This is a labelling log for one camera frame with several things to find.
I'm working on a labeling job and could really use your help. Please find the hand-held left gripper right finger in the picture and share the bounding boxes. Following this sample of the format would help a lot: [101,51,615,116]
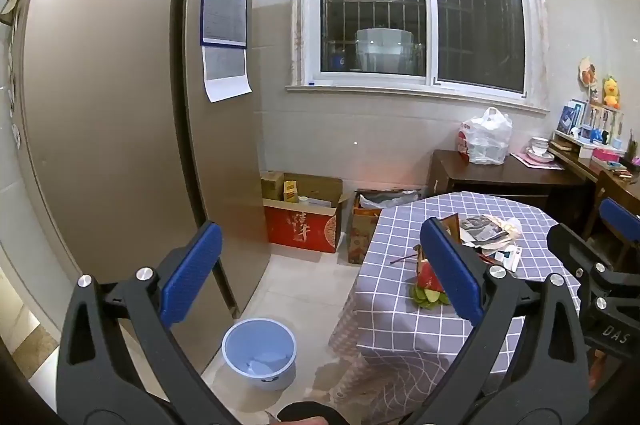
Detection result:
[400,217,603,425]

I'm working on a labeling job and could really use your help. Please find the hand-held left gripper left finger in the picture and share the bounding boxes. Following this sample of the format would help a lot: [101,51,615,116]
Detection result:
[55,220,224,425]

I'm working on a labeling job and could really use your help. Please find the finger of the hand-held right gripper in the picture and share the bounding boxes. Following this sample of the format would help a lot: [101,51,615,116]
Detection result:
[546,222,617,281]
[599,198,640,275]

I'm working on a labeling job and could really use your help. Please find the watermelon rind pieces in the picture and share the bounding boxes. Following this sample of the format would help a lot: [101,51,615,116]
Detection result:
[409,269,452,309]

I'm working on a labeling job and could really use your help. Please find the brown snack packet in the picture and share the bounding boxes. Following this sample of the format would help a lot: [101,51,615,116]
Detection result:
[439,214,462,240]

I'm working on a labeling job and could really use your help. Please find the printed paper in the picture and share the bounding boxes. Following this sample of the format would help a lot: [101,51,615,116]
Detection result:
[459,214,507,248]

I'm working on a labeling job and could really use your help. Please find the white and blue packet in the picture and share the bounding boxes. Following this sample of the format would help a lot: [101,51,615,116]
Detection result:
[492,245,522,274]

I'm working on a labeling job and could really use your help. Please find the blue plastic bucket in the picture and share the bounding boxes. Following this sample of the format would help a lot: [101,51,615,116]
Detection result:
[221,318,297,392]

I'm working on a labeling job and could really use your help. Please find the white paper scrap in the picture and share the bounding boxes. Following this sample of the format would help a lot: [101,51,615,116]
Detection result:
[239,356,283,380]

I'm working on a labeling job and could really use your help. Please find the dark wooden chair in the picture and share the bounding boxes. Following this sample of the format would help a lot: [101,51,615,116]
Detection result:
[582,169,640,256]

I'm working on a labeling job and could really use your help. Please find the grey checked tablecloth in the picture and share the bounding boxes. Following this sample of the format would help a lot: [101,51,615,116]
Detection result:
[327,191,583,408]

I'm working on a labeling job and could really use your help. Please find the wooden desk organizer shelf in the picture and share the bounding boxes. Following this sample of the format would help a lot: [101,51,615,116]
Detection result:
[547,101,640,183]

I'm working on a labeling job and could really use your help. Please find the patterned brown cardboard box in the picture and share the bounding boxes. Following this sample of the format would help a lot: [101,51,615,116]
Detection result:
[348,188,427,266]

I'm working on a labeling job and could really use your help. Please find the dark wooden cabinet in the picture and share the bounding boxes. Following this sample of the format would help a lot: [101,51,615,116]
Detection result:
[426,149,586,231]

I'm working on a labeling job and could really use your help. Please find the blue printed box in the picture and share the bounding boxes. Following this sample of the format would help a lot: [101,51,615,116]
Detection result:
[558,100,587,132]

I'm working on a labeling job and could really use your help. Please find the red cardboard box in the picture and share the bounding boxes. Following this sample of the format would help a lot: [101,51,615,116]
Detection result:
[263,175,351,254]

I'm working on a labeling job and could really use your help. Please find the small brown cardboard box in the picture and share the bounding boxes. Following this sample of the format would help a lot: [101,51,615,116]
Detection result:
[260,171,286,204]

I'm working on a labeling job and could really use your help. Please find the yellow duck toy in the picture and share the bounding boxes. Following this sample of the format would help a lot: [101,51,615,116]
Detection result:
[601,76,622,108]

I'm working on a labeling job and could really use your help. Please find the white plastic bag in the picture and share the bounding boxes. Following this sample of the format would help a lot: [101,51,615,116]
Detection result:
[458,107,514,166]

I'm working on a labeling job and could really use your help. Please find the brown metallic refrigerator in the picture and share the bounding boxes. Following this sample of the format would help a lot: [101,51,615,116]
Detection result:
[10,0,271,321]

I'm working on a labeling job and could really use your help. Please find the white water tank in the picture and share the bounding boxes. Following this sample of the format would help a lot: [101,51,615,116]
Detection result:
[354,27,414,74]

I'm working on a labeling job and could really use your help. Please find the white-framed sliding window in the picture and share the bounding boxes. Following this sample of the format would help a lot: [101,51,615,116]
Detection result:
[286,0,550,113]

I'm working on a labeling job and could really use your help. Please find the round wall decoration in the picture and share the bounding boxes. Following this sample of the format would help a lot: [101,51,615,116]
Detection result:
[578,58,599,86]

